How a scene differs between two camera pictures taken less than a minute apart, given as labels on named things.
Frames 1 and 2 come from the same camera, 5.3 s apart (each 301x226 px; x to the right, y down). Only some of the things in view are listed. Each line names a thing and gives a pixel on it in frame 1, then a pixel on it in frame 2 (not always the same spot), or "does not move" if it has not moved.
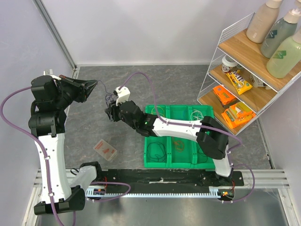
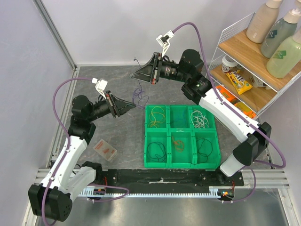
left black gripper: x=83 y=90 to x=117 y=106
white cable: x=197 y=114 does not move
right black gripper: x=113 y=113 to x=155 y=68
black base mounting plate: x=168 y=178 does not move
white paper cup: x=227 y=62 does not move
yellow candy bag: x=241 y=85 does not move
